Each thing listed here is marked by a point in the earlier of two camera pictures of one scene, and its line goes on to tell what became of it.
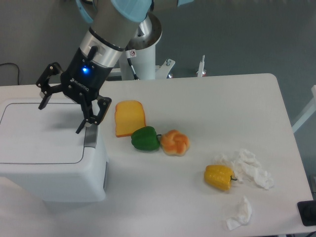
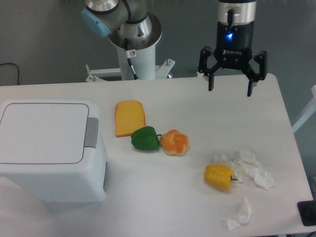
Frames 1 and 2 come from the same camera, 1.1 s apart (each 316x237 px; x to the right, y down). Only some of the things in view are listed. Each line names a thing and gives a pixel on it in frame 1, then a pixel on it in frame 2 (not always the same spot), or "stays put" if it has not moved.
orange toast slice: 129,116 stays put
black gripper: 82,80 to 234,51
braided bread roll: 174,143 stays put
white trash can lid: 30,136 stays put
